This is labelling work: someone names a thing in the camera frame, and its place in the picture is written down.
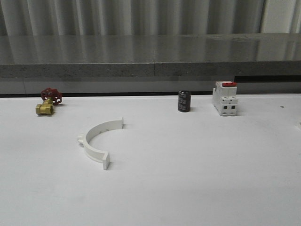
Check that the white half-ring pipe clamp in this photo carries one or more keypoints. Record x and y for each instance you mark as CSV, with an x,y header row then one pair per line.
x,y
87,139
298,124

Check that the black cylindrical capacitor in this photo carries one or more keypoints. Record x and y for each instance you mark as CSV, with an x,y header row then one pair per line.
x,y
184,101

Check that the grey stone counter ledge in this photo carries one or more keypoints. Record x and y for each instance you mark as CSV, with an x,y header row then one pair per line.
x,y
208,57

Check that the brass valve red handwheel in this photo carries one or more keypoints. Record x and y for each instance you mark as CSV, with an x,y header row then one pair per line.
x,y
50,97

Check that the white circuit breaker red switch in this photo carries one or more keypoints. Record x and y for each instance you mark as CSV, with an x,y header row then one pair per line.
x,y
224,98

